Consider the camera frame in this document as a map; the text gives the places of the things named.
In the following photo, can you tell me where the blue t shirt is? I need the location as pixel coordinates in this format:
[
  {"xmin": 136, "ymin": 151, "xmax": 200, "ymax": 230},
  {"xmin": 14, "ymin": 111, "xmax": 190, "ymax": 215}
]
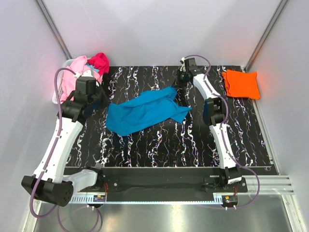
[{"xmin": 106, "ymin": 87, "xmax": 192, "ymax": 136}]

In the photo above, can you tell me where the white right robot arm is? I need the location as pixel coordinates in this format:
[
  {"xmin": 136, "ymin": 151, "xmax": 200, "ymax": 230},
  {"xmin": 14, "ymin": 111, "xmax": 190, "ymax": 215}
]
[{"xmin": 175, "ymin": 55, "xmax": 242, "ymax": 192}]

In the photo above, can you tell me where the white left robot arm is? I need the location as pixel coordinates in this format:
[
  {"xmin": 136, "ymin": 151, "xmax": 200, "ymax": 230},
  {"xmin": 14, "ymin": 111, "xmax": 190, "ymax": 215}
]
[{"xmin": 21, "ymin": 76, "xmax": 108, "ymax": 206}]

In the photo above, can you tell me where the light pink t shirt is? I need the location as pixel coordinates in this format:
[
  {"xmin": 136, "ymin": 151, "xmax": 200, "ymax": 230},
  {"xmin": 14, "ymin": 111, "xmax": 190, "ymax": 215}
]
[{"xmin": 60, "ymin": 56, "xmax": 102, "ymax": 103}]

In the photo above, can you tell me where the light blue garment in basket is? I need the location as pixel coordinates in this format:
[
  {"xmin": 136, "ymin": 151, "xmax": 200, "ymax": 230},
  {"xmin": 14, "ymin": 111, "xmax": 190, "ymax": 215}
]
[{"xmin": 86, "ymin": 63, "xmax": 99, "ymax": 73}]

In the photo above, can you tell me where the white plastic laundry basket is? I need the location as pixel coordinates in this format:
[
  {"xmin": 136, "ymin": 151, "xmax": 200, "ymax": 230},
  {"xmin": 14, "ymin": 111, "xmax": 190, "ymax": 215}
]
[{"xmin": 52, "ymin": 59, "xmax": 74, "ymax": 104}]

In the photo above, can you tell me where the magenta t shirt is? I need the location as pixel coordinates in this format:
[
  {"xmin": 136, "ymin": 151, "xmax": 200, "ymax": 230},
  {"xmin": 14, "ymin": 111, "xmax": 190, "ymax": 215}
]
[{"xmin": 87, "ymin": 53, "xmax": 110, "ymax": 75}]

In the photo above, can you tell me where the folded orange t shirt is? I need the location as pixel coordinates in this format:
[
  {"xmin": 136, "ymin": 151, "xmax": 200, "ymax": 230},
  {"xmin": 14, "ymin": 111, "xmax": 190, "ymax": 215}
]
[{"xmin": 222, "ymin": 70, "xmax": 260, "ymax": 100}]

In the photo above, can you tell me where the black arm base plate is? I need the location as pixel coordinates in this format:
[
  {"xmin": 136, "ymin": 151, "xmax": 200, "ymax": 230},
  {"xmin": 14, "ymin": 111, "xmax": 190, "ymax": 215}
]
[{"xmin": 98, "ymin": 167, "xmax": 248, "ymax": 203}]

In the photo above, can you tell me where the aluminium frame rail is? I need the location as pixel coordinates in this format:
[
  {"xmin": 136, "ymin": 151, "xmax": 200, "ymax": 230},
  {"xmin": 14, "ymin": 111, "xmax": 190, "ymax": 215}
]
[{"xmin": 32, "ymin": 175, "xmax": 295, "ymax": 194}]

